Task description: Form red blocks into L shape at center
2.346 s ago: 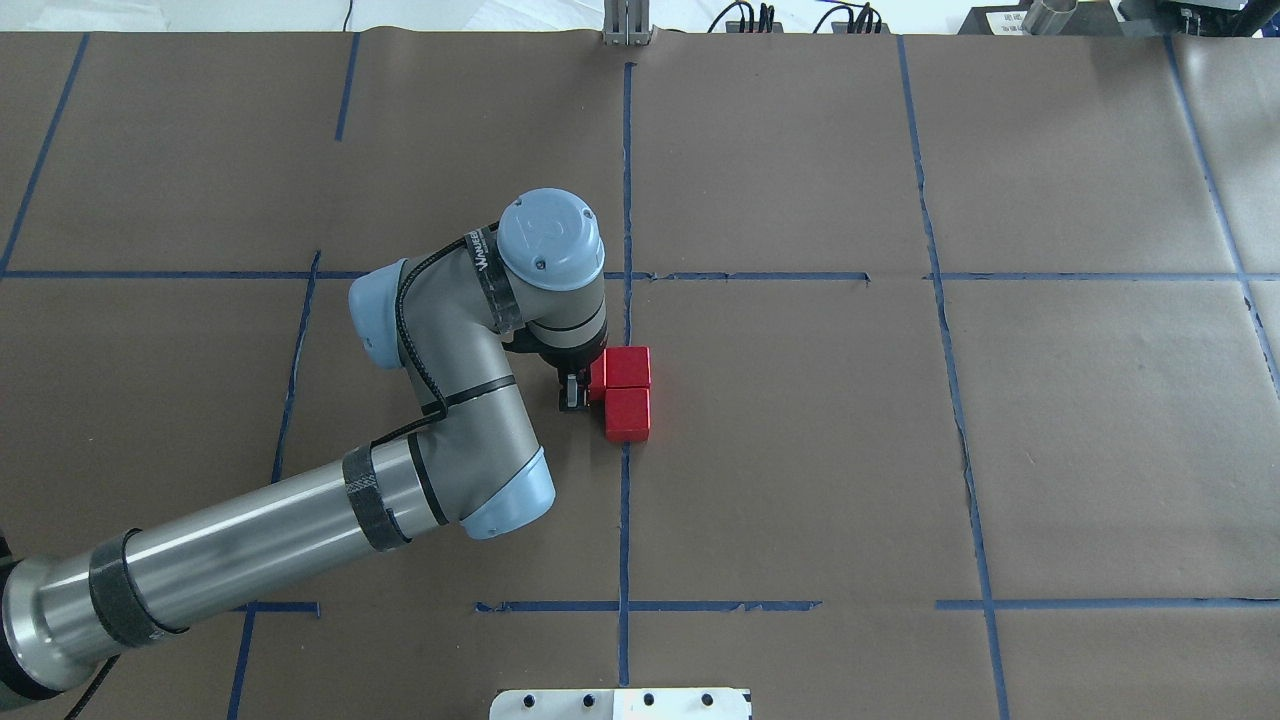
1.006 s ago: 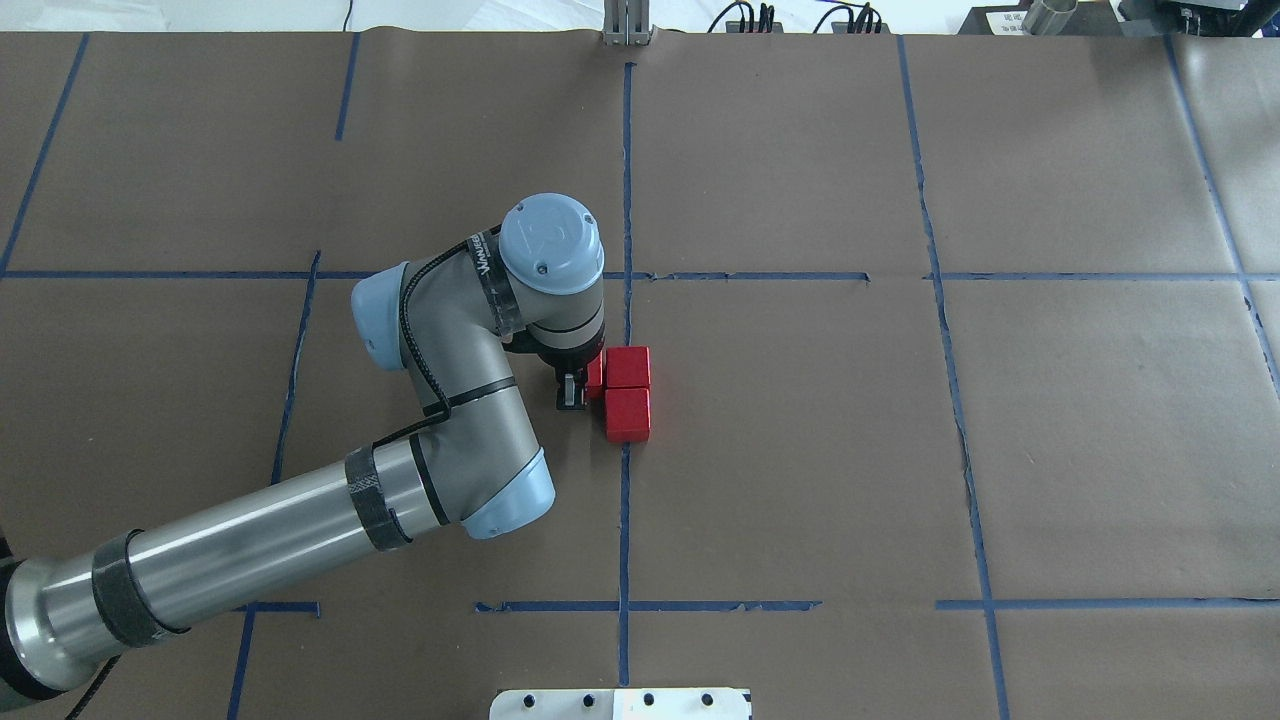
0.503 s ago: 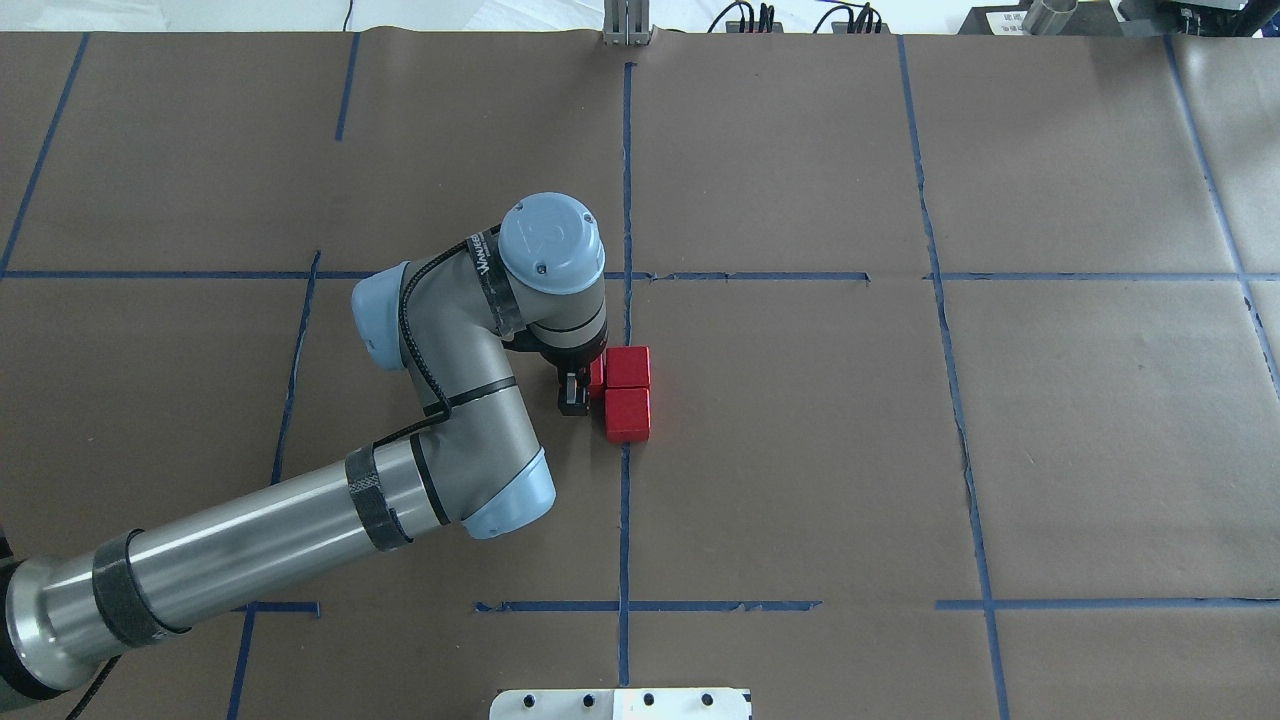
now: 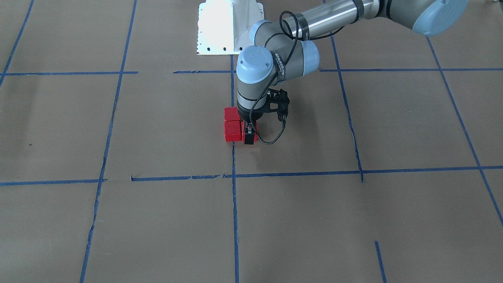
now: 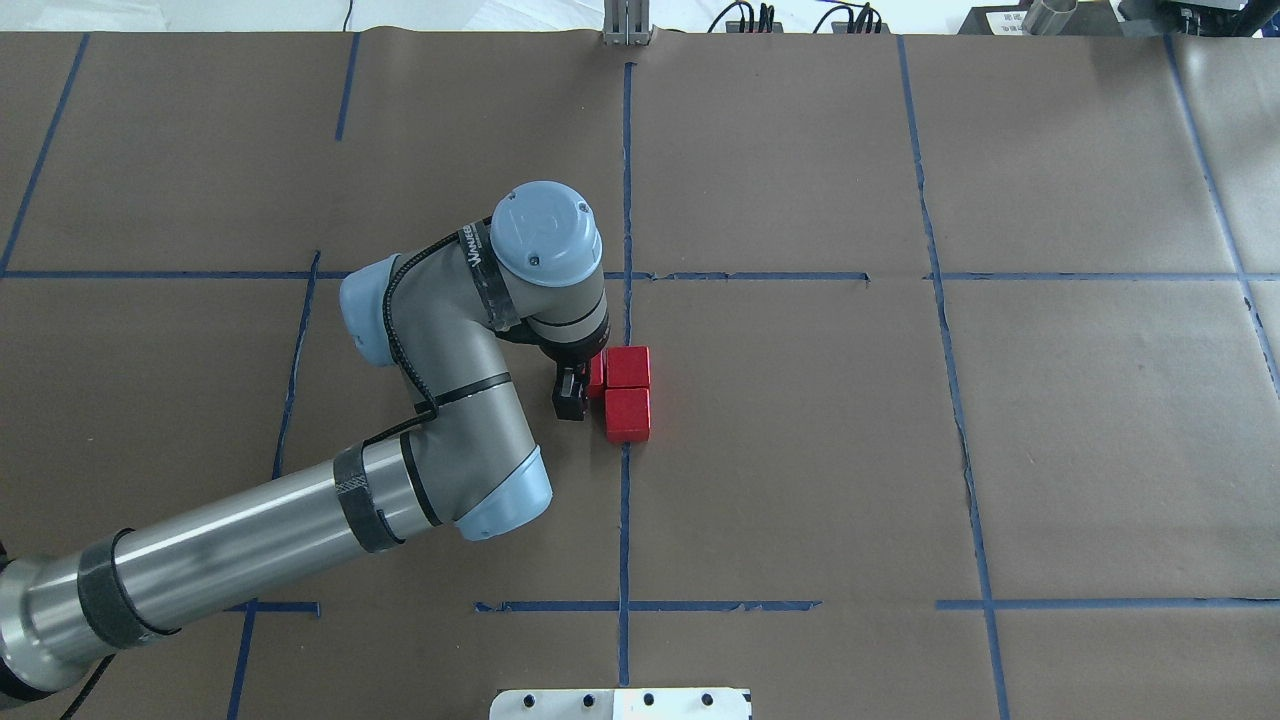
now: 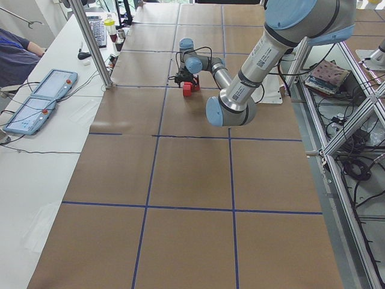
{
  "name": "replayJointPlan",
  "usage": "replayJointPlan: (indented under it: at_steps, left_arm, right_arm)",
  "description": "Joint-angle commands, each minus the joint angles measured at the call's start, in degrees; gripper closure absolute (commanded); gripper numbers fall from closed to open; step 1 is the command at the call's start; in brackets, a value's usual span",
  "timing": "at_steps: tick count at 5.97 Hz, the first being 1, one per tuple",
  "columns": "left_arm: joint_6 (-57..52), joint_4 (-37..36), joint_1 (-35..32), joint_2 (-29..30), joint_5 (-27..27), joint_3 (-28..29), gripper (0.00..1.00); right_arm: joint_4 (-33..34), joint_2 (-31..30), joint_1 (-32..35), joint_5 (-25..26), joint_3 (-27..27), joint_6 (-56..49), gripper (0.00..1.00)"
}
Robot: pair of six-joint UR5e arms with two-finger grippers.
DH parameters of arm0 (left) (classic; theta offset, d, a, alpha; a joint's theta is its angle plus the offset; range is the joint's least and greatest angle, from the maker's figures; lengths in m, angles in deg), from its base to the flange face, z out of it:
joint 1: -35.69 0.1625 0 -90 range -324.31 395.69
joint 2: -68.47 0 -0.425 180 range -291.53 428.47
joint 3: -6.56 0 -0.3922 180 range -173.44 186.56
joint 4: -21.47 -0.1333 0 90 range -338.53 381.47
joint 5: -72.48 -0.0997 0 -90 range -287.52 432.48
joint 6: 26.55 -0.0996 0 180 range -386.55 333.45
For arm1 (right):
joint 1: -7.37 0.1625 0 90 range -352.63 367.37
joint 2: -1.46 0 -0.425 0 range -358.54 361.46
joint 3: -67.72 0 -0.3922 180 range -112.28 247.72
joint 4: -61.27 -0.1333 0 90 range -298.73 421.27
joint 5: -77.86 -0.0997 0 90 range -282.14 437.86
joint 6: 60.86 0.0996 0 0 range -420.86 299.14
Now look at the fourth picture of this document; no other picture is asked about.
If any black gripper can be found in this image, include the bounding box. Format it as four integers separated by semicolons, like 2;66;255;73
237;105;262;145

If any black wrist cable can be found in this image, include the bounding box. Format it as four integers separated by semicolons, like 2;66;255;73
248;11;346;145

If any wrist black camera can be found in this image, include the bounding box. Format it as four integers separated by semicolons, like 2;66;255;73
262;88;290;123

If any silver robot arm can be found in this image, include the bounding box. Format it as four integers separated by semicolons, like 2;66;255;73
225;0;468;145

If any white pedestal column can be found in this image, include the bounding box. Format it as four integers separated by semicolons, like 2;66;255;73
196;0;264;55

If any red block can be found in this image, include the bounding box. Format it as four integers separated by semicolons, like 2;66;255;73
224;107;241;121
240;121;258;145
224;120;242;143

